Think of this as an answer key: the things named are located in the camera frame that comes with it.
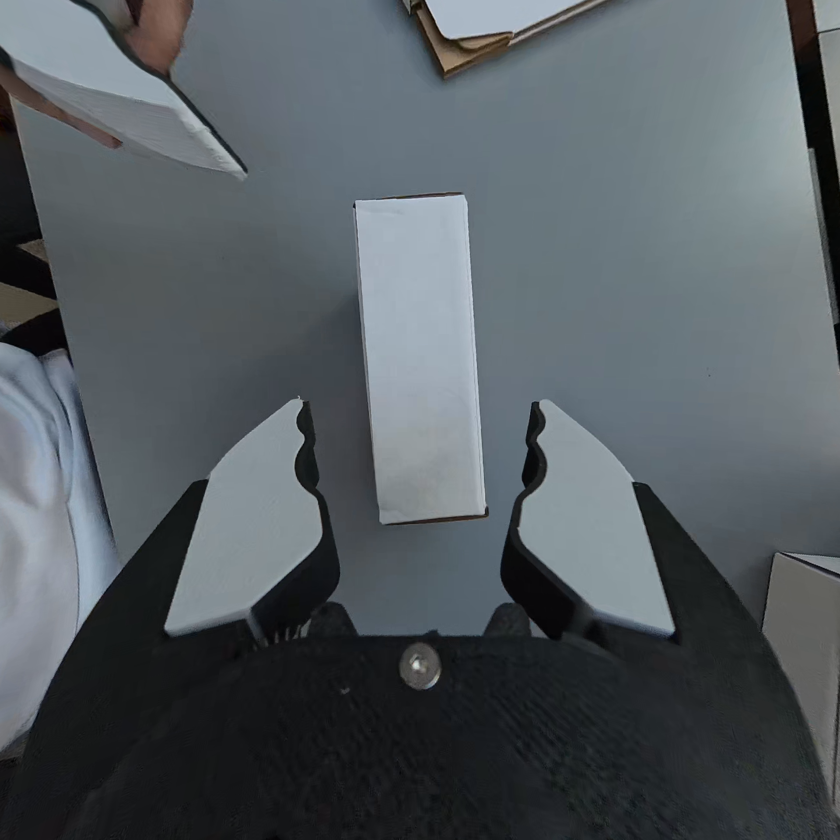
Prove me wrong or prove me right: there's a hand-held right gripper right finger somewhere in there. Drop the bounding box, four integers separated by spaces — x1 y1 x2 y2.
500 398 678 643

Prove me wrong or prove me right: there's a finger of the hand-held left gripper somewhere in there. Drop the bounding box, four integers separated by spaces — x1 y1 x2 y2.
73 0 139 31
0 0 249 181

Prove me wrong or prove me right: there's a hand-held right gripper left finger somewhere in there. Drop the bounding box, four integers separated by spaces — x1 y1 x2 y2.
163 395 342 649

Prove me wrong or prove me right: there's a white cardboard box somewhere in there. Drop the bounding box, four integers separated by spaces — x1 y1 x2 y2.
353 192 490 526
761 551 840 795

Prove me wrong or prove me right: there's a person's left hand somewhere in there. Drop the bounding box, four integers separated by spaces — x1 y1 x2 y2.
0 0 193 151

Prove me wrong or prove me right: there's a person's white clothing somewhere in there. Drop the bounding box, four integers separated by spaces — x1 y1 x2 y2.
0 341 123 762

